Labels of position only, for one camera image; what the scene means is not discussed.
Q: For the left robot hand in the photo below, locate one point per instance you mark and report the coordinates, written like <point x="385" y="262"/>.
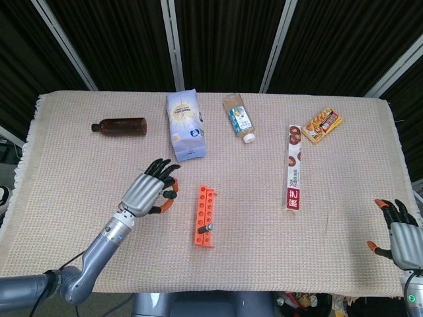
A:
<point x="142" y="195"/>

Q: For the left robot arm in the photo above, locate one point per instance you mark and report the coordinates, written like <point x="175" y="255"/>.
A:
<point x="99" y="251"/>

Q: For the orange tool holder rack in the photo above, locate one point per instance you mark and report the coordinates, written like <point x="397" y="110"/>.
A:
<point x="203" y="208"/>

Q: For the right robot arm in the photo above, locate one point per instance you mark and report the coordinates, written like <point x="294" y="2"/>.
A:
<point x="414" y="297"/>

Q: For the black trash bin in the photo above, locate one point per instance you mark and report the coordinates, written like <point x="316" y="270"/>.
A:
<point x="317" y="305"/>

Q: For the black metal precision screwdriver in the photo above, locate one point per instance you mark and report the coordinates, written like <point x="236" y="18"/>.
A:
<point x="207" y="228"/>

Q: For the beige woven tablecloth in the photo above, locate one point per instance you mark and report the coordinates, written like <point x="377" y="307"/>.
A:
<point x="251" y="204"/>

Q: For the black and white shoe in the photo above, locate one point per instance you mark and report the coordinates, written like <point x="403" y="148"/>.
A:
<point x="3" y="196"/>

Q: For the brown plastic bottle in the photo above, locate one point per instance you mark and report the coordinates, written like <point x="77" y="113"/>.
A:
<point x="122" y="126"/>

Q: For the long white red cookie box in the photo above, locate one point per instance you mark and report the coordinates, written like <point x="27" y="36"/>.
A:
<point x="294" y="171"/>

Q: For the grey partition frame post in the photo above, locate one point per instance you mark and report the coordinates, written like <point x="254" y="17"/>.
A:
<point x="277" y="49"/>
<point x="173" y="46"/>
<point x="66" y="46"/>
<point x="396" y="69"/>
<point x="11" y="136"/>
<point x="418" y="188"/>

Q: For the yellow snack box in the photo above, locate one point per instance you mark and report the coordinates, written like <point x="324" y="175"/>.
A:
<point x="321" y="126"/>

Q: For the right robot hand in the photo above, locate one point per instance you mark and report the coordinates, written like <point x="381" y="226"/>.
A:
<point x="408" y="247"/>

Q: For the grey robot torso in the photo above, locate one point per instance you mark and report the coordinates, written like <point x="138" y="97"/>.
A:
<point x="205" y="305"/>

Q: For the blue and white bag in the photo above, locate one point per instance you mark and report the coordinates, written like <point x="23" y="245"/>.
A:
<point x="186" y="128"/>

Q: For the clear bottle blue label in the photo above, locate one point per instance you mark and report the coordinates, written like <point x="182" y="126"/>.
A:
<point x="238" y="117"/>

